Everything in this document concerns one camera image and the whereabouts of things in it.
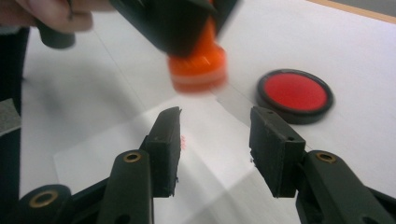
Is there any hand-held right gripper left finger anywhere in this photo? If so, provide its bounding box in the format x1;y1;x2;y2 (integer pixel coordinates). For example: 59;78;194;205
140;106;183;199

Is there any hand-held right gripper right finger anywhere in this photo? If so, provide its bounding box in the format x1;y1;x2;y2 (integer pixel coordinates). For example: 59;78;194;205
248;105;307;199

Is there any white paper sheet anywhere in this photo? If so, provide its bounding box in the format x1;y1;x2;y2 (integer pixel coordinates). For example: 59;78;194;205
52;92;302;224

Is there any orange stamp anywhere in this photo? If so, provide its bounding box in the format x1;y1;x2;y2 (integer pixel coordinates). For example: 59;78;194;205
166;17;229;94

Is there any round red ink pad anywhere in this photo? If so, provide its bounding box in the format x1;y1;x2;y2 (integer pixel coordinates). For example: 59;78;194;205
255;68;334;125

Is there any large white table cover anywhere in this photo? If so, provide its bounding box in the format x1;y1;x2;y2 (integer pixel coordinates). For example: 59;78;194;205
18;0;396;224

